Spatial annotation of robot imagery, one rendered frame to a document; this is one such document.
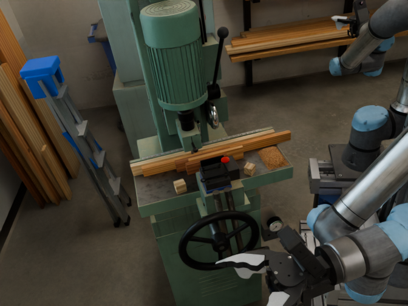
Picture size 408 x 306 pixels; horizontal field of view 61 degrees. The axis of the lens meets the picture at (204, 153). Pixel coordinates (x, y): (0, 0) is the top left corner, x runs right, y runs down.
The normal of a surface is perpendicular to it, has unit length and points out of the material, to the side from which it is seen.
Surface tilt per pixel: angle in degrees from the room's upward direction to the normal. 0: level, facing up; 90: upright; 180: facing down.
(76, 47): 90
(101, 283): 0
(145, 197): 0
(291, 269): 8
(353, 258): 37
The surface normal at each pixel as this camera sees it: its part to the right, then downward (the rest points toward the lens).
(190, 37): 0.65, 0.41
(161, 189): -0.11, -0.78
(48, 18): 0.12, 0.61
